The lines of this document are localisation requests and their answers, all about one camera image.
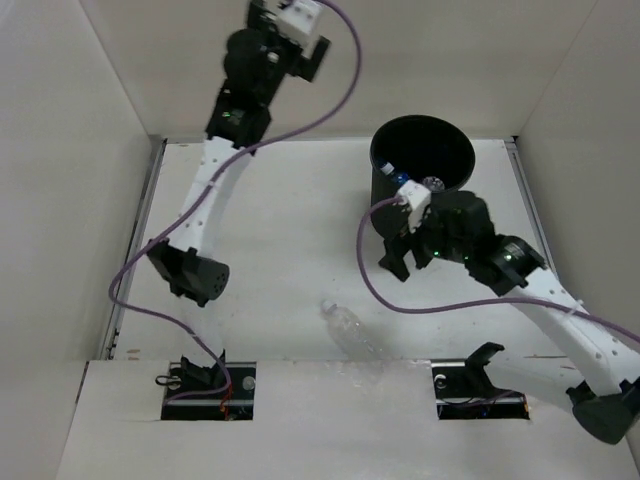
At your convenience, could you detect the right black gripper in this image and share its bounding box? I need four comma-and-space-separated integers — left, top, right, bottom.
378, 204, 471, 282

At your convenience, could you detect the blue label plastic bottle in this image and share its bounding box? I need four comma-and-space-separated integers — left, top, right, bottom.
379, 161, 410, 188

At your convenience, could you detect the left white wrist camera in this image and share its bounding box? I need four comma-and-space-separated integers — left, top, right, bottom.
275, 0, 323, 47

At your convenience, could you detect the red label plastic bottle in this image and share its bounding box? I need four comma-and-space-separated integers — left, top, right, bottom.
422, 176, 446, 192

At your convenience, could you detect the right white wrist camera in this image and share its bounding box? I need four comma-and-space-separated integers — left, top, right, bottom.
395, 180, 431, 233

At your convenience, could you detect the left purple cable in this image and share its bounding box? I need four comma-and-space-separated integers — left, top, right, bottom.
108, 0, 362, 406

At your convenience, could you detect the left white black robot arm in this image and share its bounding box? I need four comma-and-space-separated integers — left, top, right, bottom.
147, 1, 331, 341

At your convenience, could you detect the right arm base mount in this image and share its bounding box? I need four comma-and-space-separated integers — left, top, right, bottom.
431, 359, 530, 421

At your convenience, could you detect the black ribbed plastic bin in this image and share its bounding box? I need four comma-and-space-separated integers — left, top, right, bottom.
368, 114, 476, 246

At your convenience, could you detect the right aluminium table rail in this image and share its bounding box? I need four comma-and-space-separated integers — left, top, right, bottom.
504, 137, 557, 274

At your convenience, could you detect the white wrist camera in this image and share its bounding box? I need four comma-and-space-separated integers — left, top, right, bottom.
395, 180, 431, 233
275, 0, 323, 47

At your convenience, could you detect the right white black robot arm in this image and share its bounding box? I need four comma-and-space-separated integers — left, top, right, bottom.
370, 185, 639, 445

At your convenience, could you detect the clear unlabelled plastic bottle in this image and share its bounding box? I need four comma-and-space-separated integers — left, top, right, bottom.
320, 300, 389, 370

